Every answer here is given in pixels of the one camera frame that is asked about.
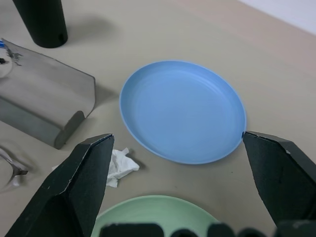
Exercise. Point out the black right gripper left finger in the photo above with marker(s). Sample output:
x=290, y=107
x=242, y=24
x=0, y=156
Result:
x=74, y=187

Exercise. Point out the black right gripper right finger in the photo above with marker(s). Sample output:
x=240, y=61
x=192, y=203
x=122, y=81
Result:
x=281, y=177

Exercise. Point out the white tissue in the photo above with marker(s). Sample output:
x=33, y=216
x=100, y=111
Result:
x=121, y=165

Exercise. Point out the green plastic plate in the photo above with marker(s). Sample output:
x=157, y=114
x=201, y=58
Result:
x=153, y=209

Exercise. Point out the grey rectangular sponge block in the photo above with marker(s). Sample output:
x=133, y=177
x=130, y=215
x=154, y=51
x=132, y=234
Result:
x=44, y=86

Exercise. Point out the blue plastic plate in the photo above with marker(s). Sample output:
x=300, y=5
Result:
x=182, y=111

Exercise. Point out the black plastic cup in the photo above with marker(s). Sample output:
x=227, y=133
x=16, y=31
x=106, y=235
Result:
x=42, y=22

